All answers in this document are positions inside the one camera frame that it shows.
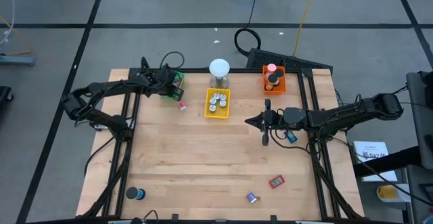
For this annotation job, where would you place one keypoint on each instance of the black floor object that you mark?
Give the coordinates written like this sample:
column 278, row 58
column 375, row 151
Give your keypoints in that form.
column 4, row 95

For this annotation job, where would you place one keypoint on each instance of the white bulb lamp metal base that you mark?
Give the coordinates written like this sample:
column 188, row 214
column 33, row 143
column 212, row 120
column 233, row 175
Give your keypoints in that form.
column 219, row 67

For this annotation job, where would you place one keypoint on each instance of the pink USB wall charger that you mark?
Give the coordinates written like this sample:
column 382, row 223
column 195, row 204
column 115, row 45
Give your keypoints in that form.
column 183, row 107

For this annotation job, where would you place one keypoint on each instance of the light blue USB wall charger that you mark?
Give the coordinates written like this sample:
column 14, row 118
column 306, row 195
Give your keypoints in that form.
column 216, row 96

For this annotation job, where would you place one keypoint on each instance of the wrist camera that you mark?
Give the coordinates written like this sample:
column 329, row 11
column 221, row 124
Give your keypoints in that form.
column 152, row 82
column 294, row 116

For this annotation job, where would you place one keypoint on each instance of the grey equipment cart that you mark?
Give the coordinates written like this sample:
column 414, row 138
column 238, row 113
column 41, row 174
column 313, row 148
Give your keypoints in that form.
column 421, row 122

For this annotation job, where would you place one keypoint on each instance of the yellow plastic basket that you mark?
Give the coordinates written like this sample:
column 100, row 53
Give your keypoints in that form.
column 218, row 114

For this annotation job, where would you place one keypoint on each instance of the grey floor stand base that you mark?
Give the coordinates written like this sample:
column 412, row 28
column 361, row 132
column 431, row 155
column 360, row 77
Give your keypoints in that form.
column 17, row 61

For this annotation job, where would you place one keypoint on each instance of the pink hourglass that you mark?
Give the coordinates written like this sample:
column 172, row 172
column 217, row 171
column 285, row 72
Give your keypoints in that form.
column 271, row 67

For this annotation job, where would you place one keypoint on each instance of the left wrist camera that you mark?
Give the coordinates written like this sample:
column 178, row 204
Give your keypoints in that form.
column 152, row 82

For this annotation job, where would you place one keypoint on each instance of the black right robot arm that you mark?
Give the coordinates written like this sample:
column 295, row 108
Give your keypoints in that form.
column 348, row 114

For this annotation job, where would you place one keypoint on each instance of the black aluminium table frame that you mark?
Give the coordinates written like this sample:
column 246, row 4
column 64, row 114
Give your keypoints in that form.
column 196, row 70

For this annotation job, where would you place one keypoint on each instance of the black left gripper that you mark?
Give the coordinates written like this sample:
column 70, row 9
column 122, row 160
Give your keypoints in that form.
column 165, row 80

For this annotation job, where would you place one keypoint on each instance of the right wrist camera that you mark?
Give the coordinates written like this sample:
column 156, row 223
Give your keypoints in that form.
column 294, row 116

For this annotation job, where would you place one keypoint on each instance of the blue digital clock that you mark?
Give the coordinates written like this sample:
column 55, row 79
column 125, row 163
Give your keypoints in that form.
column 291, row 137

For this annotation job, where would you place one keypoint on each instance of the green plastic basket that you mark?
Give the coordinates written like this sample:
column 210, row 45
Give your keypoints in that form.
column 167, row 96

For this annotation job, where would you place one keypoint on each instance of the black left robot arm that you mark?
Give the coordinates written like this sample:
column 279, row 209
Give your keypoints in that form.
column 101, row 87

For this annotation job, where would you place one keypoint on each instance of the yellow and white bottle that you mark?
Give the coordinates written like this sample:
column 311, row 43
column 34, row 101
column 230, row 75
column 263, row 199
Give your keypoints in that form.
column 387, row 193

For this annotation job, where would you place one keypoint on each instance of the black perforated metal stand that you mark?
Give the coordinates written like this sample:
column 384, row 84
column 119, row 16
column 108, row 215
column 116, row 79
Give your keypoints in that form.
column 270, row 59

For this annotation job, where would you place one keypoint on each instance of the red digital clock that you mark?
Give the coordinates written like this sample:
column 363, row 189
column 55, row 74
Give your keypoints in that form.
column 276, row 181

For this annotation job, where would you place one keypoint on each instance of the orange plastic basket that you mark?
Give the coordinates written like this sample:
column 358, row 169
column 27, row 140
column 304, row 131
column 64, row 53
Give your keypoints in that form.
column 274, row 92

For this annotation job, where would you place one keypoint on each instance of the black table clamp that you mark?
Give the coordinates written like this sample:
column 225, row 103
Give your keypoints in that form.
column 175, row 217
column 273, row 218

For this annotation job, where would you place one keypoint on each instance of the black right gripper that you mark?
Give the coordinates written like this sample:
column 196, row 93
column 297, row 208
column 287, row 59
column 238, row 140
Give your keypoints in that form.
column 274, row 120

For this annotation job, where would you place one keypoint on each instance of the silver aluminium bracket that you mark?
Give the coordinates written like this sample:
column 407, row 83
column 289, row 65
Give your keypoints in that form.
column 118, row 222
column 313, row 222

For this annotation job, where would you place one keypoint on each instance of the black bar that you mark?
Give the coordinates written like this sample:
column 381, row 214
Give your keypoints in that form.
column 389, row 163

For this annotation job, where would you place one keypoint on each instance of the white booklet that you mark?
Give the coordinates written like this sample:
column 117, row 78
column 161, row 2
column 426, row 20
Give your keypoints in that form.
column 372, row 149

